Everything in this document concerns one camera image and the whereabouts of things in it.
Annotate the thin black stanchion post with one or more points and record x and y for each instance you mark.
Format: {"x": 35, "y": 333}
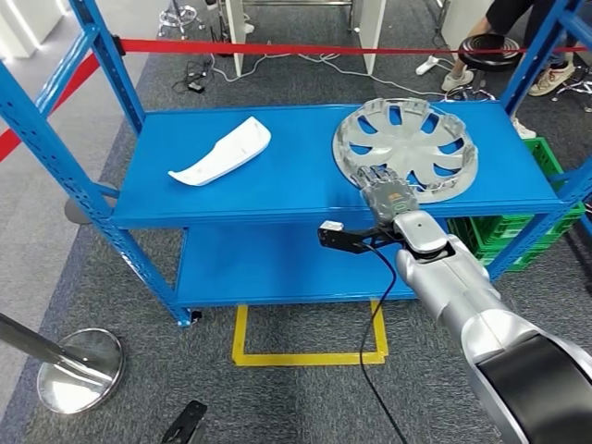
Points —
{"x": 76, "y": 211}

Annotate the green plastic crate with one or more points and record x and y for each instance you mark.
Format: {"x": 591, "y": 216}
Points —
{"x": 544, "y": 156}
{"x": 504, "y": 260}

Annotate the black robot left foot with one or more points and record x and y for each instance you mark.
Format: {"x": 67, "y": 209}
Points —
{"x": 185, "y": 423}

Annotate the black stanchion with chrome base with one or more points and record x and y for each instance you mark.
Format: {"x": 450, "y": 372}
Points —
{"x": 118, "y": 46}

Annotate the white power strip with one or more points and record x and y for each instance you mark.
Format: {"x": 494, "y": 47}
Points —
{"x": 427, "y": 65}

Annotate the silver wheel hubcap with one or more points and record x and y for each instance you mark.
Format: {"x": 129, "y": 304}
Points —
{"x": 407, "y": 147}

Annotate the white cabinet panel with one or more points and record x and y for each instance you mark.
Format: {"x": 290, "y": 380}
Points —
{"x": 462, "y": 18}

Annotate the red barrier belt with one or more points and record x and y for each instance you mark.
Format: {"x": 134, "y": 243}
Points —
{"x": 277, "y": 48}
{"x": 81, "y": 76}

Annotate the white desk frame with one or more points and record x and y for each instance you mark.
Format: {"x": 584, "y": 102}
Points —
{"x": 235, "y": 37}

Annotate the white curved plastic part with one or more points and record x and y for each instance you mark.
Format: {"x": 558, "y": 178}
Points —
{"x": 222, "y": 156}

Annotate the person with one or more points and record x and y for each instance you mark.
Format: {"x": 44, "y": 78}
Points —
{"x": 509, "y": 15}
{"x": 550, "y": 80}

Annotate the blue metal shelf rack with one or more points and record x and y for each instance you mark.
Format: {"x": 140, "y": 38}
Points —
{"x": 277, "y": 178}

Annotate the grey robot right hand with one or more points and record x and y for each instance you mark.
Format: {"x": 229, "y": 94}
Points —
{"x": 390, "y": 199}

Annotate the chrome stanchion post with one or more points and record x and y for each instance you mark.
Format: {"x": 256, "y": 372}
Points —
{"x": 83, "y": 374}

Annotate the chrome stool base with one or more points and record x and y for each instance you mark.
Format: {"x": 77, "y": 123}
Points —
{"x": 575, "y": 92}
{"x": 180, "y": 15}

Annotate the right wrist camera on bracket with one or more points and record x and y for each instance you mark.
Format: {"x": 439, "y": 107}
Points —
{"x": 337, "y": 239}

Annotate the black round stool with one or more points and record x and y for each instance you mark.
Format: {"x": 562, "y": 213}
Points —
{"x": 490, "y": 52}

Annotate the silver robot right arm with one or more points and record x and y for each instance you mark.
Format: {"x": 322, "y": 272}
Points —
{"x": 462, "y": 288}

